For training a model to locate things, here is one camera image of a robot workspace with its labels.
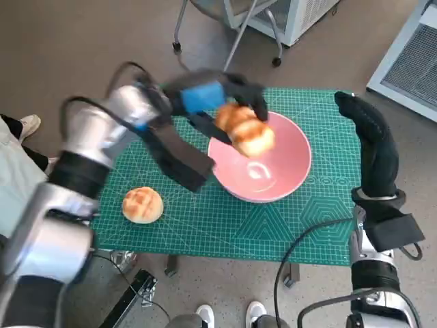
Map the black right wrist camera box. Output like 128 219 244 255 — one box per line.
354 204 426 254

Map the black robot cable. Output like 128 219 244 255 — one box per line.
274 219 354 328
296 288 423 328

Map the person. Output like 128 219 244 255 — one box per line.
169 300 286 328
0 114 59 240

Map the black metal stand bar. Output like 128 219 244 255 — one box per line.
98 269 158 328

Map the white cabinet with grille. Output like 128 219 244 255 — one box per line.
223 0 342 49

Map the thin black floor cable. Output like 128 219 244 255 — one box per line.
90 251 171 324

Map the grey metal pole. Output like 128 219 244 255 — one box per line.
221 0 259 73

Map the white unit with grey grille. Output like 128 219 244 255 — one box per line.
365 0 437 124

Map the silver metal table foot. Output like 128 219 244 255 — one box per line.
111 251 137 274

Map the pink bowl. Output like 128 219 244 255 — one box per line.
207 111 312 204

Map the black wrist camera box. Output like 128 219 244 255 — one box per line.
354 204 426 254
143 122 216 193

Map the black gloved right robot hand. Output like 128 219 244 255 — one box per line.
334 91 399 199

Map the round toy bread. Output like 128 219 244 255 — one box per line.
122 187 164 226

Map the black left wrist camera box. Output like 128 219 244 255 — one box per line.
143 122 216 193

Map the thin black camera cable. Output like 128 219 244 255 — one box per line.
401 241 423 261

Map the rectangular toy bread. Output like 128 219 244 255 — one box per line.
214 103 276 158

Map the metal table leg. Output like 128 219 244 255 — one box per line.
281 262 300 288
163 256 180 277

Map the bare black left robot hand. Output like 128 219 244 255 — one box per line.
162 70 270 145

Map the grey office chair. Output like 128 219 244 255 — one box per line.
171 0 284 68

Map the green cutting mat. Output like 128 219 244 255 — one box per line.
91 87 363 267

